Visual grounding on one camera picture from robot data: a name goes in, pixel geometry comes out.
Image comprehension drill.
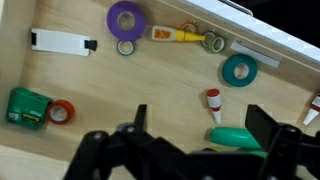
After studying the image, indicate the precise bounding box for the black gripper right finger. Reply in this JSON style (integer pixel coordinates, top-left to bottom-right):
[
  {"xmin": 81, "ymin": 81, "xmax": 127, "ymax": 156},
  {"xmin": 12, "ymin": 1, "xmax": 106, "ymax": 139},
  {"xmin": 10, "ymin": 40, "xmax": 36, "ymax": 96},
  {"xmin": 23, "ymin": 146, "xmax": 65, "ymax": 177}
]
[{"xmin": 244, "ymin": 104, "xmax": 320, "ymax": 180}]

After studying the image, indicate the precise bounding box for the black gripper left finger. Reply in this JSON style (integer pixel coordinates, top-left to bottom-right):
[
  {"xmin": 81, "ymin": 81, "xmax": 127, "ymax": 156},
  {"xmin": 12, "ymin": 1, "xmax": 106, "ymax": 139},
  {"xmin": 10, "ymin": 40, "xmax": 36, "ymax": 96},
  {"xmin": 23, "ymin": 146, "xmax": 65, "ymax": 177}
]
[{"xmin": 63, "ymin": 103, "xmax": 201, "ymax": 180}]

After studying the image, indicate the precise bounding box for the teal green tape roll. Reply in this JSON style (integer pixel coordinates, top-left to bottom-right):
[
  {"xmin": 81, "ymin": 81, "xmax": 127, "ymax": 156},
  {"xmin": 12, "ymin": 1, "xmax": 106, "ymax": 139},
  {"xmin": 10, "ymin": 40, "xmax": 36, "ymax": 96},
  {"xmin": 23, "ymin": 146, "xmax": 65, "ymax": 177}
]
[{"xmin": 221, "ymin": 53, "xmax": 259, "ymax": 88}]

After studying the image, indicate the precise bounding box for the small red tape roll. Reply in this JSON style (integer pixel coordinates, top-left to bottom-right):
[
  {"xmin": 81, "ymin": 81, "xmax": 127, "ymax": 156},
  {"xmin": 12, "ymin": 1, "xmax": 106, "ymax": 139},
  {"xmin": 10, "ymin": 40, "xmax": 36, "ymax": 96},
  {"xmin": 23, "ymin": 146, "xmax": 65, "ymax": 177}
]
[{"xmin": 45, "ymin": 99, "xmax": 76, "ymax": 126}]

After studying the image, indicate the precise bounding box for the small blue tape roll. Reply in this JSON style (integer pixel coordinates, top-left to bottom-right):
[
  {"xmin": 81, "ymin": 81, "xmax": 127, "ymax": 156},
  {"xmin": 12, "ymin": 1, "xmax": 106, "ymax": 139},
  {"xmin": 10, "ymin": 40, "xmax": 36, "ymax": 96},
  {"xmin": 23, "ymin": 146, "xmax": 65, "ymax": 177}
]
[{"xmin": 116, "ymin": 39, "xmax": 136, "ymax": 57}]

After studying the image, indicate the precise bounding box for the green Scotch tape box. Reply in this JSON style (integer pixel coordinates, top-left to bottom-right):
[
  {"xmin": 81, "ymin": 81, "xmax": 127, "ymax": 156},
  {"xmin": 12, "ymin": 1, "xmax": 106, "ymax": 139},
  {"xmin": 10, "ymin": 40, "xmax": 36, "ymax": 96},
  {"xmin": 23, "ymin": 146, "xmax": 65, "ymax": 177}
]
[{"xmin": 5, "ymin": 87, "xmax": 53, "ymax": 130}]

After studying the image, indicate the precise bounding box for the small light green tape roll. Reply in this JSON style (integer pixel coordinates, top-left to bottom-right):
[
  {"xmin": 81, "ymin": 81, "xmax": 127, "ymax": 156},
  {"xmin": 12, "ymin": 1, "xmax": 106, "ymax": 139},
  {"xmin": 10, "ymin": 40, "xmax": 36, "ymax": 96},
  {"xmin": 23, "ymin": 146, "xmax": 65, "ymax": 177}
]
[{"xmin": 208, "ymin": 35, "xmax": 226, "ymax": 54}]

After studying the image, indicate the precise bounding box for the purple tape roll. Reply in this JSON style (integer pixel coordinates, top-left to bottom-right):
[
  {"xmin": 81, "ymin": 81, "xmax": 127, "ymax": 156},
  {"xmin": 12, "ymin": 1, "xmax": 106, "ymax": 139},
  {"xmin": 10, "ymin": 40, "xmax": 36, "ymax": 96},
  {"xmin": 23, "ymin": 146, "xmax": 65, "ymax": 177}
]
[{"xmin": 106, "ymin": 0, "xmax": 147, "ymax": 42}]

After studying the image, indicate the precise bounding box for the small red white glue tube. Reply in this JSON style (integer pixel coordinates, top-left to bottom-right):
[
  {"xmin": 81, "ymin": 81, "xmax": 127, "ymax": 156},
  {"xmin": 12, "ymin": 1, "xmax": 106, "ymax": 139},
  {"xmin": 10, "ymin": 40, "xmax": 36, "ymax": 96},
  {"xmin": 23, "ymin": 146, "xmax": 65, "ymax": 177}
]
[
  {"xmin": 302, "ymin": 93, "xmax": 320, "ymax": 127},
  {"xmin": 206, "ymin": 88, "xmax": 223, "ymax": 125}
]

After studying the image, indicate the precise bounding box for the green glue bottle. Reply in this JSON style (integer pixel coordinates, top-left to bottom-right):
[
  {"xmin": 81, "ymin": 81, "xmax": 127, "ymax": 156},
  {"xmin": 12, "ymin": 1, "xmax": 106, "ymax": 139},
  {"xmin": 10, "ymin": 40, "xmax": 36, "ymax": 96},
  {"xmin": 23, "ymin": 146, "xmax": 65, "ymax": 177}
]
[{"xmin": 209, "ymin": 126, "xmax": 268, "ymax": 159}]

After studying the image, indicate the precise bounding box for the white plastic strip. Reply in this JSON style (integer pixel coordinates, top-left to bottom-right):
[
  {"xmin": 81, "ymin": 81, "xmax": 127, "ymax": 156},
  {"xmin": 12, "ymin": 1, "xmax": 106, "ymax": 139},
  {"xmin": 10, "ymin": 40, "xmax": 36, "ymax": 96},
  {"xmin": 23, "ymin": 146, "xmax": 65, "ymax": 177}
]
[{"xmin": 229, "ymin": 40, "xmax": 282, "ymax": 69}]

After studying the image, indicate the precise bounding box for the yellow super glue bottle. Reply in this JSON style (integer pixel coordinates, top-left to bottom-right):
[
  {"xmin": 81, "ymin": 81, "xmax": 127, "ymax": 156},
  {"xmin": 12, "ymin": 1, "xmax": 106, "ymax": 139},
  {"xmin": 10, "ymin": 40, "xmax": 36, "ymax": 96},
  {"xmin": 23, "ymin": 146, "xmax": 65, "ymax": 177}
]
[{"xmin": 151, "ymin": 25, "xmax": 207, "ymax": 43}]

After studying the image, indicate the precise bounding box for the white tag with black ends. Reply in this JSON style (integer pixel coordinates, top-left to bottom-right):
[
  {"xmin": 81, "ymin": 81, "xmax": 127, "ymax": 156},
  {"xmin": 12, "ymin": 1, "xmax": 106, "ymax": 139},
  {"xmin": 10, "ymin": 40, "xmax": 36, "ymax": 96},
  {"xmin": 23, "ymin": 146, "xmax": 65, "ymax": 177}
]
[{"xmin": 30, "ymin": 27, "xmax": 98, "ymax": 57}]

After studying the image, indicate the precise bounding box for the thin orange ring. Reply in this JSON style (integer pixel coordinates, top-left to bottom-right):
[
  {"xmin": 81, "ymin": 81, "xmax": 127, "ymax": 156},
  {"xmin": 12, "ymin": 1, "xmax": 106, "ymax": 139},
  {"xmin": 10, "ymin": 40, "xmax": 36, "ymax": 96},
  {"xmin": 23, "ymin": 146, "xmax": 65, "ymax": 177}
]
[{"xmin": 180, "ymin": 21, "xmax": 198, "ymax": 34}]

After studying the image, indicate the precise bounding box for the metal drawer handle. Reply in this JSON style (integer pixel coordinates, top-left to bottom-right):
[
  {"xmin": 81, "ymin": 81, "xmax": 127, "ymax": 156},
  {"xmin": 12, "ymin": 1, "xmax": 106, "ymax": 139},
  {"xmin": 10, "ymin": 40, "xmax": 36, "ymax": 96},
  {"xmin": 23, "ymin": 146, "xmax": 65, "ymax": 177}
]
[{"xmin": 218, "ymin": 0, "xmax": 254, "ymax": 17}]

